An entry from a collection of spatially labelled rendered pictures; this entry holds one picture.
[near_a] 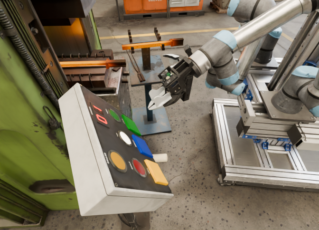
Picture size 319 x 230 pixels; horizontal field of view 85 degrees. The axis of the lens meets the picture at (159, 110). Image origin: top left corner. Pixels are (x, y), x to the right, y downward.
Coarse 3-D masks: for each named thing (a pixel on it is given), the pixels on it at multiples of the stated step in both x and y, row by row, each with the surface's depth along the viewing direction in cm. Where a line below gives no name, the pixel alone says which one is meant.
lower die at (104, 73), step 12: (60, 60) 98; (72, 60) 98; (84, 60) 98; (96, 60) 98; (72, 72) 90; (84, 72) 90; (96, 72) 90; (108, 72) 97; (84, 84) 88; (96, 84) 89
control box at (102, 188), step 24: (72, 96) 48; (96, 96) 55; (72, 120) 44; (96, 120) 43; (120, 120) 58; (72, 144) 40; (96, 144) 36; (120, 144) 45; (72, 168) 37; (96, 168) 34; (144, 168) 47; (96, 192) 31; (120, 192) 32; (144, 192) 39; (168, 192) 50
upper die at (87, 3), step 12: (36, 0) 61; (48, 0) 61; (60, 0) 62; (72, 0) 62; (84, 0) 66; (36, 12) 64; (48, 12) 64; (60, 12) 64; (72, 12) 65; (84, 12) 65
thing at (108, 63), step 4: (104, 60) 95; (108, 60) 93; (112, 60) 94; (116, 60) 94; (120, 60) 94; (124, 60) 94; (64, 64) 92; (68, 64) 92; (72, 64) 92; (76, 64) 92; (80, 64) 92; (84, 64) 92; (88, 64) 93; (92, 64) 93; (96, 64) 93; (100, 64) 93; (104, 64) 93; (108, 64) 93; (112, 64) 94; (116, 64) 94; (120, 64) 95; (124, 64) 95; (108, 68) 94
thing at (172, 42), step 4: (168, 40) 123; (172, 40) 121; (176, 40) 122; (180, 40) 122; (128, 44) 119; (132, 44) 119; (136, 44) 119; (140, 44) 119; (144, 44) 119; (148, 44) 119; (152, 44) 119; (156, 44) 120; (160, 44) 121; (168, 44) 122; (172, 44) 121; (176, 44) 124; (180, 44) 124; (124, 48) 118; (128, 48) 118
